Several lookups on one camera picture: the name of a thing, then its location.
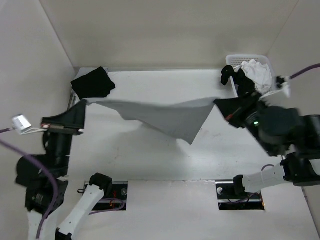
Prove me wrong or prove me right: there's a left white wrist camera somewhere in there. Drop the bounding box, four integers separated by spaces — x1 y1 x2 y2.
12 114 32 135

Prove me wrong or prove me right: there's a black tank top in basket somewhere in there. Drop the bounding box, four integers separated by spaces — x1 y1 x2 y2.
220 65 256 97

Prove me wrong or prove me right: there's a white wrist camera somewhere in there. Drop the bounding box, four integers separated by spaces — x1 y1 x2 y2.
12 114 32 135
275 76 291 98

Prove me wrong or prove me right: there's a white plastic basket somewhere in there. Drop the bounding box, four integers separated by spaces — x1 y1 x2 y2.
225 54 276 92

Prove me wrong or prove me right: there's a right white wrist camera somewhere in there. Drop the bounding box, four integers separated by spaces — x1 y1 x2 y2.
275 76 291 98

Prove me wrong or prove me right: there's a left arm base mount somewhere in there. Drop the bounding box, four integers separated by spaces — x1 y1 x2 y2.
91 182 128 214

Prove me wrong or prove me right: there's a grey tank top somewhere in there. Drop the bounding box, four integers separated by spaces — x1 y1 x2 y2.
86 97 216 145

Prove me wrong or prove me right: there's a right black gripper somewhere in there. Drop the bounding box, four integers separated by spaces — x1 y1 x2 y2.
215 87 280 155

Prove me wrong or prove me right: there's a folded black tank top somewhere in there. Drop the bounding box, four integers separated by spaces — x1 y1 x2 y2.
71 66 116 100

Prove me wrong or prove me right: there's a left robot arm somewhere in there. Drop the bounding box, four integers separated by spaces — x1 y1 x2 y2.
15 99 113 240

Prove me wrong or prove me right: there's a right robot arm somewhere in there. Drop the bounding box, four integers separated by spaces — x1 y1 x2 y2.
214 92 320 198

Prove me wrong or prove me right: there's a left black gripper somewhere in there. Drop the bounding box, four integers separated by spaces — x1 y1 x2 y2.
42 97 89 176

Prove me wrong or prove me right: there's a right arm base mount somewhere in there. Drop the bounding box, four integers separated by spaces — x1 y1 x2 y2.
215 180 265 211

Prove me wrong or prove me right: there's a white tank top in basket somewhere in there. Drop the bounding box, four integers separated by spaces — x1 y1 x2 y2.
241 59 273 95

